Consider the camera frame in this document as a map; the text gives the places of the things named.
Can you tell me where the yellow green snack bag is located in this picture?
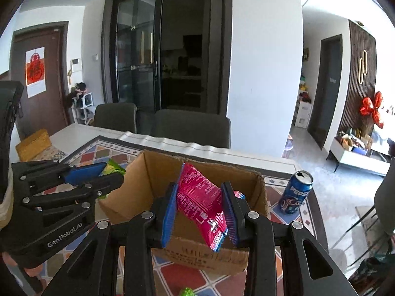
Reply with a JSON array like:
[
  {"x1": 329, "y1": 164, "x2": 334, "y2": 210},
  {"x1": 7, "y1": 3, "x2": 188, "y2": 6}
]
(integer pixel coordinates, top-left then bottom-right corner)
[{"x1": 97, "y1": 158, "x2": 126, "y2": 200}]

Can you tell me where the pink snack bag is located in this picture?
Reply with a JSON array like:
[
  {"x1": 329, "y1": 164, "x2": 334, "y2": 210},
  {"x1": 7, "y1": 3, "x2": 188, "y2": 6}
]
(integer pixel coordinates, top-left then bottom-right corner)
[{"x1": 177, "y1": 163, "x2": 252, "y2": 252}]

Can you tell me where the green lollipop with stick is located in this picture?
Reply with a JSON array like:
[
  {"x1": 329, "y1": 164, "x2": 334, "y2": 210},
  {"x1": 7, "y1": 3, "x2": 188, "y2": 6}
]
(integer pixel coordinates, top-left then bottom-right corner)
[{"x1": 179, "y1": 287, "x2": 195, "y2": 296}]

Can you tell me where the patterned floral placemat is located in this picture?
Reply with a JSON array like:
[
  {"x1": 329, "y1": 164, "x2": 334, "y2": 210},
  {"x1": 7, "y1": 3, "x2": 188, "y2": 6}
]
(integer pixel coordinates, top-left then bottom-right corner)
[{"x1": 32, "y1": 146, "x2": 66, "y2": 161}]

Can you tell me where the brown cardboard box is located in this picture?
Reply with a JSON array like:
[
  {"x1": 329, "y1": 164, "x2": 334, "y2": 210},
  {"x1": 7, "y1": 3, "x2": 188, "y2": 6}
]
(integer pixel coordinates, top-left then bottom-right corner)
[{"x1": 98, "y1": 149, "x2": 269, "y2": 278}]

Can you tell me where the yellow woven tissue box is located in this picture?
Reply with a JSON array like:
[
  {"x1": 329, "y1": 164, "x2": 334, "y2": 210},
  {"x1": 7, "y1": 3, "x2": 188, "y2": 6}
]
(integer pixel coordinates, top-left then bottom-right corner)
[{"x1": 15, "y1": 129, "x2": 52, "y2": 162}]

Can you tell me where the colourful diamond pattern table mat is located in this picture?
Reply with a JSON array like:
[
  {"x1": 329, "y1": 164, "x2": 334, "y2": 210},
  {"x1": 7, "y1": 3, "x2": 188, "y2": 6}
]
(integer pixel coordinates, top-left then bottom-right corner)
[{"x1": 56, "y1": 133, "x2": 327, "y2": 295}]

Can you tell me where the blue Pepsi can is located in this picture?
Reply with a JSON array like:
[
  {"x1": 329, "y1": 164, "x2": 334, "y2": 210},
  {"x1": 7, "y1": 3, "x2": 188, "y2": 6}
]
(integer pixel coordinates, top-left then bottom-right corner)
[{"x1": 278, "y1": 170, "x2": 313, "y2": 215}]

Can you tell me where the dark grey dining chair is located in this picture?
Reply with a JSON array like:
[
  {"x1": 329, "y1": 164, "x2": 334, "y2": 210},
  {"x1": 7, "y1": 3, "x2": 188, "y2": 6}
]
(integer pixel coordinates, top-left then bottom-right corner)
[{"x1": 92, "y1": 102, "x2": 137, "y2": 133}]

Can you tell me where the red white door poster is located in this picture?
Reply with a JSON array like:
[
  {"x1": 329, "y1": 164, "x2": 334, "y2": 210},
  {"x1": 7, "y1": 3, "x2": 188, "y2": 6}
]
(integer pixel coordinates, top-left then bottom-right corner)
[{"x1": 25, "y1": 47, "x2": 46, "y2": 98}]

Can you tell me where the brown entrance door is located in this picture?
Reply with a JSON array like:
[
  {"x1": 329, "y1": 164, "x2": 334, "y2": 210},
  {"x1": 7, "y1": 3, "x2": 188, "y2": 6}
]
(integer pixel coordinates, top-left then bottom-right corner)
[{"x1": 9, "y1": 21, "x2": 70, "y2": 139}]

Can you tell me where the dark interior door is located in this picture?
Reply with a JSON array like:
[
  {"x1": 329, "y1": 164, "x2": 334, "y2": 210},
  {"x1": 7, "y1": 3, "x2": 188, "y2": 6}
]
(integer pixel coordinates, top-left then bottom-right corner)
[{"x1": 307, "y1": 35, "x2": 343, "y2": 149}]

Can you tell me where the white low TV cabinet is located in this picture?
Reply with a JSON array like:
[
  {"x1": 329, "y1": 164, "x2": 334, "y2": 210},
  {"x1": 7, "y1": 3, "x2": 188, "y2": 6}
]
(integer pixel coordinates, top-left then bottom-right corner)
[{"x1": 327, "y1": 138, "x2": 391, "y2": 176}]

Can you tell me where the dark chair at right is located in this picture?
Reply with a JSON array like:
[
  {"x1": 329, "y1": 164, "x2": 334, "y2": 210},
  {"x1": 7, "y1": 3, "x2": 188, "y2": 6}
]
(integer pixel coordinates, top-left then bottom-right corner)
[{"x1": 328, "y1": 160, "x2": 395, "y2": 253}]

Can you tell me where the black glass sliding door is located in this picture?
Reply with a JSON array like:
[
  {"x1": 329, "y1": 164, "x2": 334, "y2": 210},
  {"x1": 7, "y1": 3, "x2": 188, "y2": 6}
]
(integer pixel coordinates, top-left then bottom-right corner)
[{"x1": 101, "y1": 0, "x2": 232, "y2": 116}]

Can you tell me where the red balloon flower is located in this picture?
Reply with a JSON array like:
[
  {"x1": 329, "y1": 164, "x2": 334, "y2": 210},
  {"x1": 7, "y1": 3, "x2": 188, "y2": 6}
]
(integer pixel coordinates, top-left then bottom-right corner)
[{"x1": 359, "y1": 91, "x2": 384, "y2": 129}]

